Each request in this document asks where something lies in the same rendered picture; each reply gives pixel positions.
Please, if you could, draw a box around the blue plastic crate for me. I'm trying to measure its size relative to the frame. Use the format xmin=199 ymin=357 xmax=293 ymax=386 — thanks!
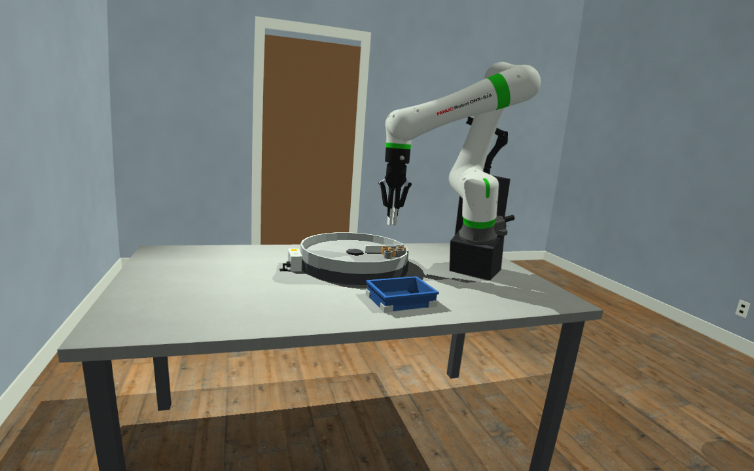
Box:
xmin=366 ymin=276 xmax=439 ymax=313

